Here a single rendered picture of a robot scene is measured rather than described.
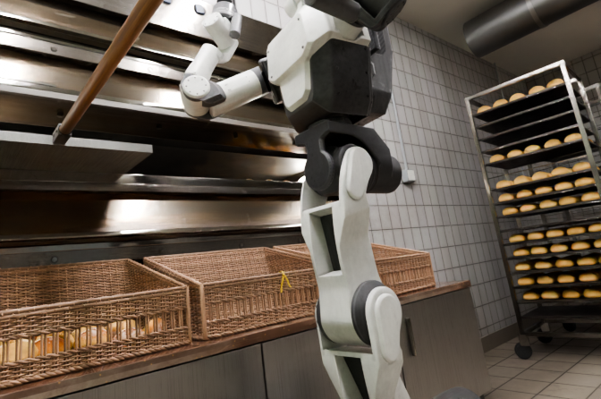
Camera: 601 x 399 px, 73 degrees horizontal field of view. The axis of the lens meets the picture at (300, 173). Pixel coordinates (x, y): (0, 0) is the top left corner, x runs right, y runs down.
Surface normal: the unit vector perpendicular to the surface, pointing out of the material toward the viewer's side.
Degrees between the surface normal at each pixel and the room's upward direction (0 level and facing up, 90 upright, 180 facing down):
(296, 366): 90
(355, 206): 90
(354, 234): 114
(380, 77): 90
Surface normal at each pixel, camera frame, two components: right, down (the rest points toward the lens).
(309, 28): -0.24, -0.27
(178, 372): 0.63, -0.25
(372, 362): -0.76, 0.00
